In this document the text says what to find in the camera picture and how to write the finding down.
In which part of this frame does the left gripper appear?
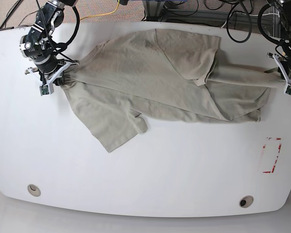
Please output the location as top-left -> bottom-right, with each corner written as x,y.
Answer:
267,52 -> 291,89

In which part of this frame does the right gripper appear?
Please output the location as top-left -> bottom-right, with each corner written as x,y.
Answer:
25,59 -> 80,85

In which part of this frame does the beige t-shirt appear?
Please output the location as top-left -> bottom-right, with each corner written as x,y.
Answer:
62,29 -> 285,152

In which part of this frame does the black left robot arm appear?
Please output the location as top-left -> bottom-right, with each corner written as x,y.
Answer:
255,0 -> 291,92

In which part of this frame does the red tape marking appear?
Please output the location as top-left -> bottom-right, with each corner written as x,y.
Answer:
259,137 -> 282,174

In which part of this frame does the left table grommet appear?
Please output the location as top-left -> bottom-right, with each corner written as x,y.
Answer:
27,184 -> 41,197

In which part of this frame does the table grommet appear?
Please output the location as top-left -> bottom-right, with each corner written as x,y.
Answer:
239,196 -> 254,208
27,184 -> 41,197

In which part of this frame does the right table grommet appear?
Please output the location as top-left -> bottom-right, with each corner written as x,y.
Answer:
239,196 -> 254,208

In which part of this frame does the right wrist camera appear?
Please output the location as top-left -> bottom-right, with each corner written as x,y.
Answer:
39,83 -> 54,96

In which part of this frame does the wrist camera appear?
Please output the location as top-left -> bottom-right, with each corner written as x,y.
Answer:
39,83 -> 54,96
284,83 -> 291,96

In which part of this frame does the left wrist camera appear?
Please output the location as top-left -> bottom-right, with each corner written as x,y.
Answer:
284,83 -> 291,96

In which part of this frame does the yellow cable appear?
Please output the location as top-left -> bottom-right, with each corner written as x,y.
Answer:
79,0 -> 119,21

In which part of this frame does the aluminium table leg frame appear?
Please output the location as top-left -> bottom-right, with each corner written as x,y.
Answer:
142,0 -> 173,22

